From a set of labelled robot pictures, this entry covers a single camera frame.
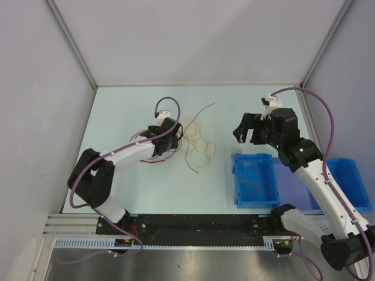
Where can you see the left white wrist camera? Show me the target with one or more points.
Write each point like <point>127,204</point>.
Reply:
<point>162,114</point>

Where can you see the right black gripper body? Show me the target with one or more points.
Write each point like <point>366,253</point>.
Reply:
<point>262,133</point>

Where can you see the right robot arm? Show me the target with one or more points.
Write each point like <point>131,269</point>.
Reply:
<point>349,238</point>

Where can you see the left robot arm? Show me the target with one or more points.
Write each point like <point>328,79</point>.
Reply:
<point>93,175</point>

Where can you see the blue plastic bin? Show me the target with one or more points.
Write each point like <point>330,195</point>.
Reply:
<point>347,176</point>
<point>254,181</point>

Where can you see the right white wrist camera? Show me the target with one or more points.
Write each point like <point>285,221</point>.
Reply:
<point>271,103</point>

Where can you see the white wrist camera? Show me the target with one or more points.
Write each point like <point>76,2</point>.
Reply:
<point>271,103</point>
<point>162,114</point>

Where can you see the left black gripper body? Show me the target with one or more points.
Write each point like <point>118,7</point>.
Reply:
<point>173,144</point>

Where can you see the slotted cable duct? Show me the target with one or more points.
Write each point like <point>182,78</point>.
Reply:
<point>262,244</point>

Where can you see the purple plastic tray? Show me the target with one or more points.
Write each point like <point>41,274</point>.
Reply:
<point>292,190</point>

